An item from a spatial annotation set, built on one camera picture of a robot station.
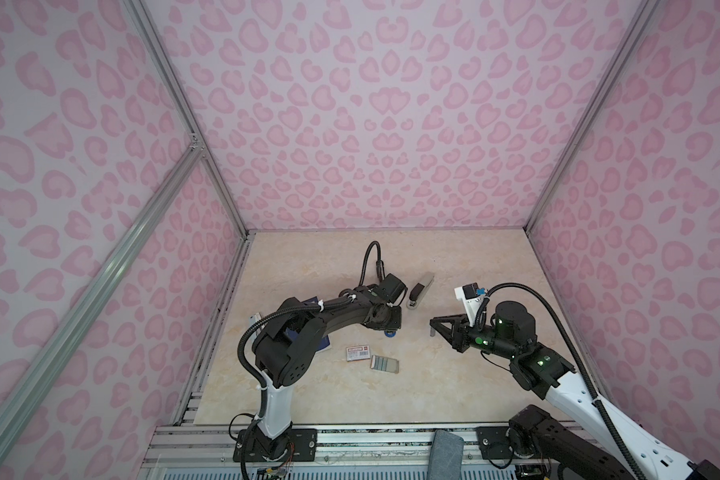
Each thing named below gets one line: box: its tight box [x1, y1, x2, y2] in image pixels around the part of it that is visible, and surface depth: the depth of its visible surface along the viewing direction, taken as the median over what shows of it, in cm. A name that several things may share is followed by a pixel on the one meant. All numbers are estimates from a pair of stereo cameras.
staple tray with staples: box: [370, 355, 400, 374], surface depth 88 cm
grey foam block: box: [426, 430, 465, 480], surface depth 71 cm
